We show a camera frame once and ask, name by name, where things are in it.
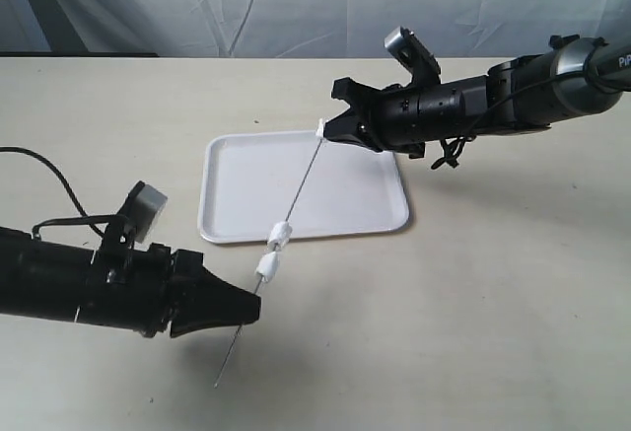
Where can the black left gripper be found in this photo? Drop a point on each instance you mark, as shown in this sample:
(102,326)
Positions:
(162,289)

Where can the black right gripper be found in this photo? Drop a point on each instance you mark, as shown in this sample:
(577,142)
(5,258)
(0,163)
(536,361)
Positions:
(401,119)

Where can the white foam piece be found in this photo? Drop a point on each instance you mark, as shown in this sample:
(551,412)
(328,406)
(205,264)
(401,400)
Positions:
(268,266)
(319,133)
(279,236)

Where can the thin metal skewer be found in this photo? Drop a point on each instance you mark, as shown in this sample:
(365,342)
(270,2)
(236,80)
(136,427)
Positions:
(238,332)

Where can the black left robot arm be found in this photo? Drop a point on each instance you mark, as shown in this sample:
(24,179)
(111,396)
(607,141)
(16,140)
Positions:
(45,280)

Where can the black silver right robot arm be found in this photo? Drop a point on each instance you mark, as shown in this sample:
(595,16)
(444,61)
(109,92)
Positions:
(578,76)

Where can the white rectangular plastic tray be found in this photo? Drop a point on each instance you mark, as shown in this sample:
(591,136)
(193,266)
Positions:
(249,181)

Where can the grey-blue backdrop cloth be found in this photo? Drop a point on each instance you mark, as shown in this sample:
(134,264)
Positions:
(302,28)

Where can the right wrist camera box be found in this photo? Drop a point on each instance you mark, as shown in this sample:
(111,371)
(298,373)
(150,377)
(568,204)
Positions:
(404,46)

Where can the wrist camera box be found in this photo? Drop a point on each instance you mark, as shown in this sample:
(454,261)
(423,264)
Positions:
(142,207)
(404,46)

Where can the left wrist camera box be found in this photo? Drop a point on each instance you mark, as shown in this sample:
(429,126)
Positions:
(142,207)

